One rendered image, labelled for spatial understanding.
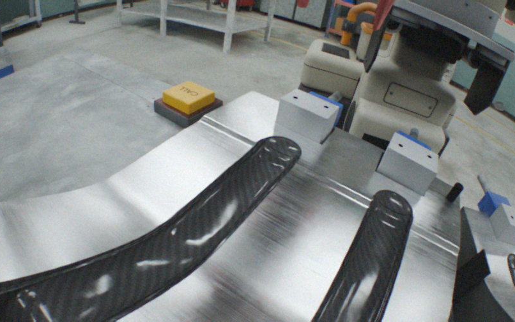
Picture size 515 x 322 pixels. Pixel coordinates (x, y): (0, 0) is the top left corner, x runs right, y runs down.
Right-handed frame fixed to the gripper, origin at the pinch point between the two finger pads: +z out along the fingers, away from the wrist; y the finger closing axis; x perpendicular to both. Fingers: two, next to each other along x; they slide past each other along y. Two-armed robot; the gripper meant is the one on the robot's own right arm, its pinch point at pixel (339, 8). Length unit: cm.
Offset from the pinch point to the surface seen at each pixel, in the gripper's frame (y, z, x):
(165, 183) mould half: -4.8, 13.0, -14.7
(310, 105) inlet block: 0.0, 9.4, -1.2
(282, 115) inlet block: -2.1, 11.0, -2.2
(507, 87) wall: 201, 43, 525
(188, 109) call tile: -18.1, 18.3, 1.6
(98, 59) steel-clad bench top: -56, 21, 8
